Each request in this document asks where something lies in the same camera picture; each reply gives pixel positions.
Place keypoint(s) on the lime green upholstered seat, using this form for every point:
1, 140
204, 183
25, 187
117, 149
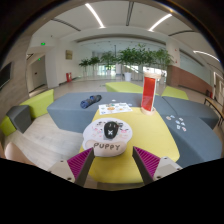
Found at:
40, 103
123, 87
175, 93

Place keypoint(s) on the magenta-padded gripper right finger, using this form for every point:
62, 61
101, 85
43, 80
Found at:
158, 168

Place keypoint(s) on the brown wall plaque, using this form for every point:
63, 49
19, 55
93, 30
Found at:
69, 54

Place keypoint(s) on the red panel tower wooden ends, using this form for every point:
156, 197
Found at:
149, 91

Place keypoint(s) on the red fire extinguisher cabinet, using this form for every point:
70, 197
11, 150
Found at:
68, 77

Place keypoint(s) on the white sticker sheet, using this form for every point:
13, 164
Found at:
115, 108

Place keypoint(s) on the pale pink seat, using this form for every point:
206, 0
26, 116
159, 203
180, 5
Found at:
16, 154

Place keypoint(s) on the small dark grey ottoman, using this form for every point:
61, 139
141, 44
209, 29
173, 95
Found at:
20, 118

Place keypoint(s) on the folded dark blue umbrella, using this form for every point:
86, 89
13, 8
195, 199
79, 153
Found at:
90, 101

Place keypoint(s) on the black computer mouse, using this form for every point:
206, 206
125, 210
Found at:
111, 130

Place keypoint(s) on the green exit sign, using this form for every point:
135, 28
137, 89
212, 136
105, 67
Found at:
42, 44

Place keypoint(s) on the dark door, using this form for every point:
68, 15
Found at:
38, 73

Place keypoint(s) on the group of small stickers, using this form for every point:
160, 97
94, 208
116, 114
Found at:
168, 118

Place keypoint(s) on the long grey upholstered seat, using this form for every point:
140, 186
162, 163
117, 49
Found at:
70, 113

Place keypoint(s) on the black wall screen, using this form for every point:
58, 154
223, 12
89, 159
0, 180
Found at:
5, 76

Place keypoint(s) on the group of ceiling light strips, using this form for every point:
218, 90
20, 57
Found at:
95, 15

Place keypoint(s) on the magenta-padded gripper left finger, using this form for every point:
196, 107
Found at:
71, 169

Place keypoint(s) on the wooden bench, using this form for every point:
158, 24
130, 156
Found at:
215, 106

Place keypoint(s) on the row of potted plants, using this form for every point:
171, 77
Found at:
130, 56

